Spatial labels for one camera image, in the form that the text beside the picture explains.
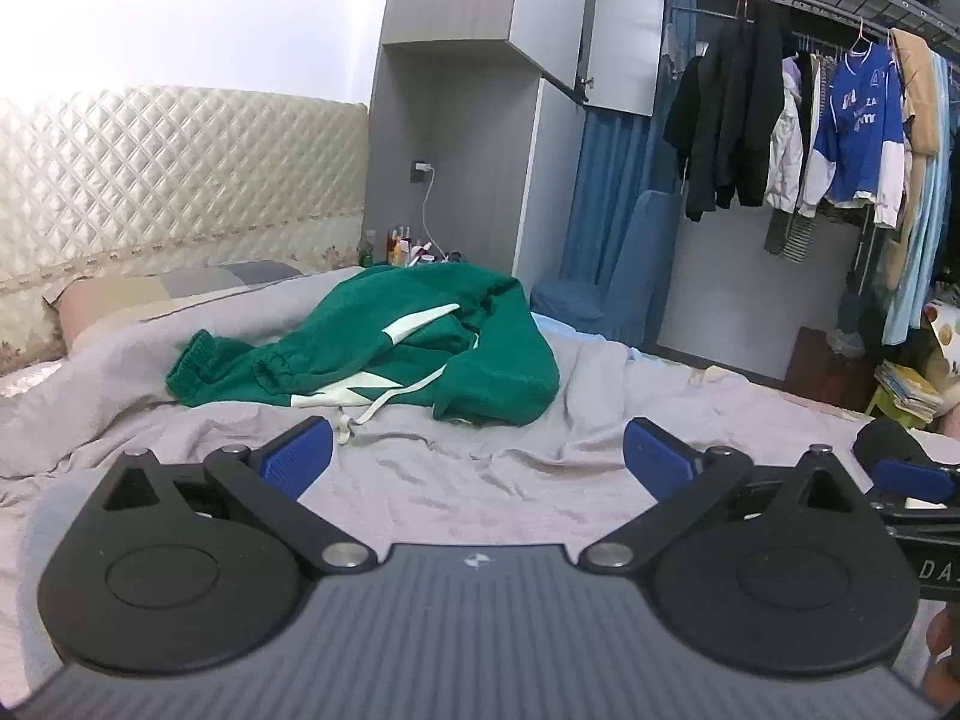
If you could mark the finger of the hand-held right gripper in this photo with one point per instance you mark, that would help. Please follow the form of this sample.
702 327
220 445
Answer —
907 480

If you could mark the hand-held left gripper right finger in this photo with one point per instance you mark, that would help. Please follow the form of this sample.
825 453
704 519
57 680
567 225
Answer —
660 457

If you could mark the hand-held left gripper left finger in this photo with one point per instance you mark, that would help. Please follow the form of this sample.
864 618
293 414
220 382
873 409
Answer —
300 457

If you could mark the green hoodie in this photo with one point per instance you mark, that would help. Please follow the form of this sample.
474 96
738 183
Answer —
495 345

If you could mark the person's right hand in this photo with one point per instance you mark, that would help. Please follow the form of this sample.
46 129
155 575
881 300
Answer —
943 652

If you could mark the dark cloth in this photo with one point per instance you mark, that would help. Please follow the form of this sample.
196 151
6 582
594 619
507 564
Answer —
892 439

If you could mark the stack of books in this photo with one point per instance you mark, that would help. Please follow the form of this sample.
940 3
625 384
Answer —
907 390

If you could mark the brown low cabinet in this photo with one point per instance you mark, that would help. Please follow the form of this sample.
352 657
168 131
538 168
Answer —
825 367

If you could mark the grey bed sheet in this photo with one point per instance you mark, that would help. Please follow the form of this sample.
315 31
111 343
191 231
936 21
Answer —
487 465

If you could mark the blue chair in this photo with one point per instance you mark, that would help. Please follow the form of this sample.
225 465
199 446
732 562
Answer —
637 270

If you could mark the patchwork pillow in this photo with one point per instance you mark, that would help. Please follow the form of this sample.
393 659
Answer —
135 300

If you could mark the group of small bottles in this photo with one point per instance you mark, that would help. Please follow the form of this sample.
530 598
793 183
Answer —
401 246

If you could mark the light blue hanging garment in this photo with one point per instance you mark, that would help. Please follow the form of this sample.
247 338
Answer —
919 240

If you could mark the striped hanging garment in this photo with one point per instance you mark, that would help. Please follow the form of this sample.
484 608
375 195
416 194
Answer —
791 236

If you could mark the blue curtain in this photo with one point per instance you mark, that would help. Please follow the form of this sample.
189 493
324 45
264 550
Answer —
607 187

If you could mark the cream quilted headboard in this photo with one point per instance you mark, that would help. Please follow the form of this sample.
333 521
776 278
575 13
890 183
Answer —
187 165

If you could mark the white hanging jacket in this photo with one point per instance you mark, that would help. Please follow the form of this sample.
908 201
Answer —
784 142

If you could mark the blue and white jersey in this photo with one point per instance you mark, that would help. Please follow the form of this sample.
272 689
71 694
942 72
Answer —
847 142

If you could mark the black hanging jacket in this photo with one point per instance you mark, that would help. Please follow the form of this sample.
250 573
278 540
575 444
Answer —
735 112

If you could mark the beige hanging garment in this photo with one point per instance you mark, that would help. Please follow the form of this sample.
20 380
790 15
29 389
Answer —
919 90

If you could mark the white wall charger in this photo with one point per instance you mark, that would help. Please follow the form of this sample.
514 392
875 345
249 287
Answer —
421 171

